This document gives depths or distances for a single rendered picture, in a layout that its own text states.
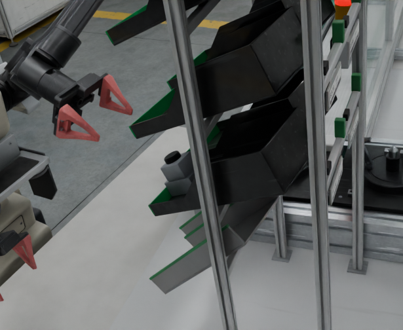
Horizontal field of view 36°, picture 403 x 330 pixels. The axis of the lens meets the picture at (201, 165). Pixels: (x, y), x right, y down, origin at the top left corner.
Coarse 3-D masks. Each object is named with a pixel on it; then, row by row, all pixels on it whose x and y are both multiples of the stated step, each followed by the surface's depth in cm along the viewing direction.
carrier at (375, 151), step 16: (384, 160) 143; (400, 160) 142; (368, 176) 139; (384, 176) 138; (400, 176) 137; (336, 192) 139; (368, 192) 137; (384, 192) 136; (400, 192) 135; (368, 208) 134; (384, 208) 132; (400, 208) 131
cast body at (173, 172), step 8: (176, 152) 106; (168, 160) 105; (176, 160) 105; (184, 160) 105; (168, 168) 105; (176, 168) 104; (184, 168) 104; (192, 168) 106; (168, 176) 106; (176, 176) 105; (184, 176) 104; (192, 176) 105; (168, 184) 108; (176, 184) 106; (184, 184) 105; (176, 192) 108; (184, 192) 107
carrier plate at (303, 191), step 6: (300, 180) 144; (306, 180) 144; (294, 186) 143; (300, 186) 142; (306, 186) 142; (288, 192) 141; (294, 192) 141; (300, 192) 140; (306, 192) 140; (282, 198) 141; (288, 198) 140; (294, 198) 140; (300, 198) 139; (306, 198) 138
